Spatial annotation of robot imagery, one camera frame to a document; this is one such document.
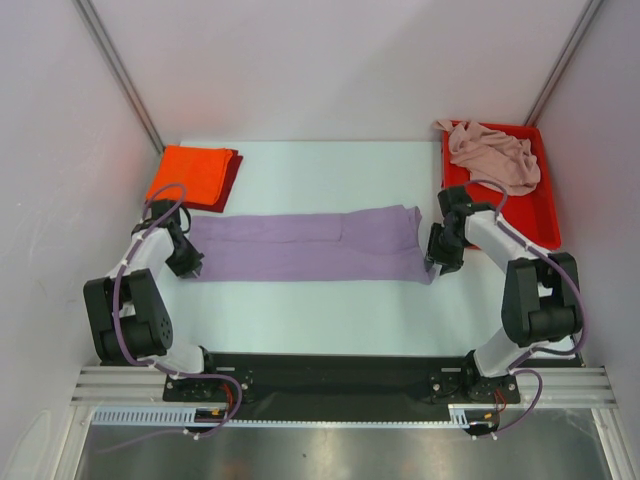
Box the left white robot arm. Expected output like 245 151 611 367
83 200 220 400

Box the red plastic bin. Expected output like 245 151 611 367
441 122 562 250

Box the white slotted cable duct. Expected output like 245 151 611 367
92 405 498 429

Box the crumpled pink t-shirt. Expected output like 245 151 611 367
432 120 541 196

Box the right aluminium corner post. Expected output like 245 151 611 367
524 0 608 127

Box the folded dark red t-shirt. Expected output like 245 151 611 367
145 149 244 215

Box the left aluminium corner post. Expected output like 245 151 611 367
72 0 165 154

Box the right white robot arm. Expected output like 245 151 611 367
425 185 587 403

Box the purple t-shirt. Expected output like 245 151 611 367
189 205 435 285

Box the aluminium frame rail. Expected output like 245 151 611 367
70 367 618 409

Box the folded orange t-shirt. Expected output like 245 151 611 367
145 144 235 206

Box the aluminium corner post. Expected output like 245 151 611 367
524 0 608 127
72 0 165 154

